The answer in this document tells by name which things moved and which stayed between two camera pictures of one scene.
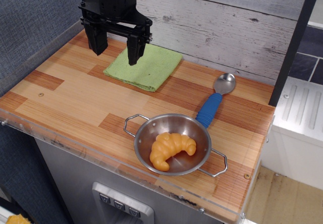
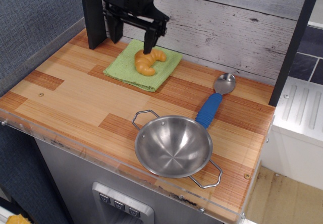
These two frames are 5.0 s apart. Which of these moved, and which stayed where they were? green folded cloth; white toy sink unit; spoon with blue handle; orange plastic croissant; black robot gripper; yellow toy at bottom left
Moved: black robot gripper; orange plastic croissant
Stayed: green folded cloth; white toy sink unit; yellow toy at bottom left; spoon with blue handle
